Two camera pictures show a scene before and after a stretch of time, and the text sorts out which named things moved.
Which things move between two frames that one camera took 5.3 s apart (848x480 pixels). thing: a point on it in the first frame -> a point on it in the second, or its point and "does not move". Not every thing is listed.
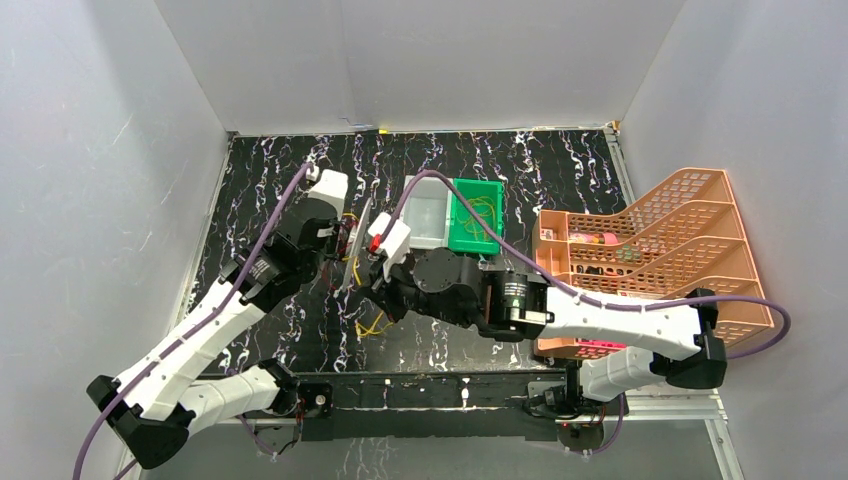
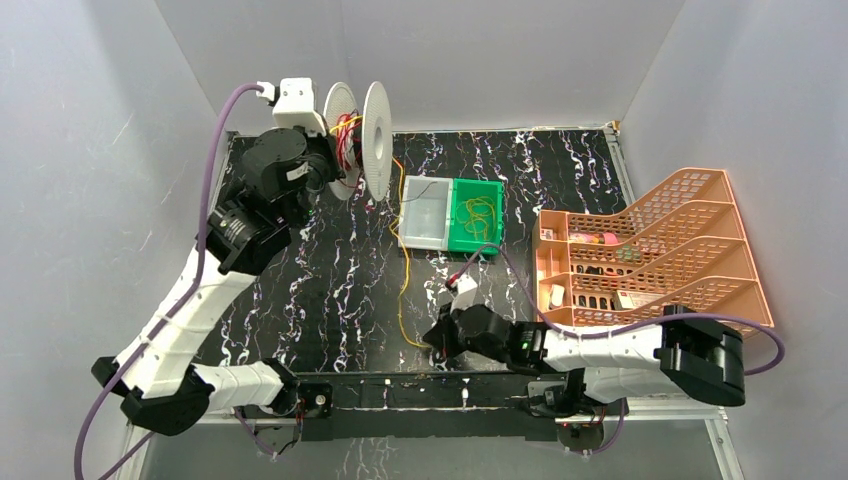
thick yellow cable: x=361 y=329 -> x=400 y=241
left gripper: x=332 y=239 -> x=324 y=166
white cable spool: x=355 y=245 -> x=377 y=156
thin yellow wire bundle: x=485 y=206 does not move
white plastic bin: x=427 y=212 does not move
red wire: x=345 y=233 -> x=348 y=140
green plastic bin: x=466 y=233 does not move
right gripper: x=384 y=290 -> x=441 y=336
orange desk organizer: x=686 y=235 does not move
